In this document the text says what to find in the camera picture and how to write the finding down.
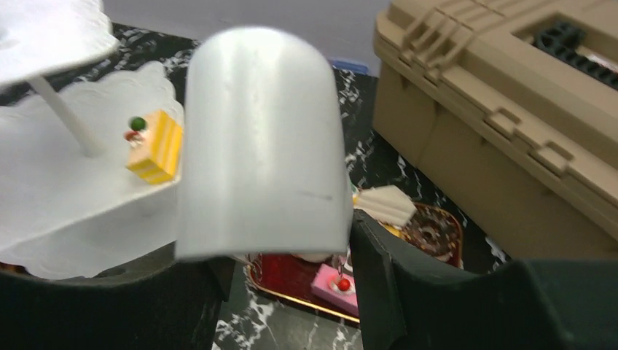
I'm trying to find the metal serving tongs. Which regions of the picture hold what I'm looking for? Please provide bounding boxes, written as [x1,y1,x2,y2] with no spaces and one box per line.
[175,26,353,260]

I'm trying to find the red dessert tray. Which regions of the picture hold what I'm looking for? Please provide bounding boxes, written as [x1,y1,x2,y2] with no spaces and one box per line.
[246,203,463,324]

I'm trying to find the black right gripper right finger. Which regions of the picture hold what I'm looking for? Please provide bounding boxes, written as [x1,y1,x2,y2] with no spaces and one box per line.
[351,210,617,349]

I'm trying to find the white three-tier cake stand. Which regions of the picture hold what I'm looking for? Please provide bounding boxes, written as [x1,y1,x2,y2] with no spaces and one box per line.
[1,1,184,279]

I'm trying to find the pink rectangular cake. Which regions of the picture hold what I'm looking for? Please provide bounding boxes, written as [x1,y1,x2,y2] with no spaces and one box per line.
[310,264,359,318]

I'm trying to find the tan plastic toolbox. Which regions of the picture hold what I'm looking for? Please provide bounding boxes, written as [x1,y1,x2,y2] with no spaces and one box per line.
[373,1,617,259]

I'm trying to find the white triangle cake slice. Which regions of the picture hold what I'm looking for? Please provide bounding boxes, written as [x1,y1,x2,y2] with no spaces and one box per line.
[353,185,418,228]

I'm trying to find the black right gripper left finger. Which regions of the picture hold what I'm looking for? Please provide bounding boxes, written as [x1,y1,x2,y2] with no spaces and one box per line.
[1,245,235,349]

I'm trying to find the yellow layered cake piece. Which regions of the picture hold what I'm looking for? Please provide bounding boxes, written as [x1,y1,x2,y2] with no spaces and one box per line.
[124,109,184,184]

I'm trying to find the chocolate sprinkled donut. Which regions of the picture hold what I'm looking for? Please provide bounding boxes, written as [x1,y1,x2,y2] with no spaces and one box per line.
[401,203,463,268]

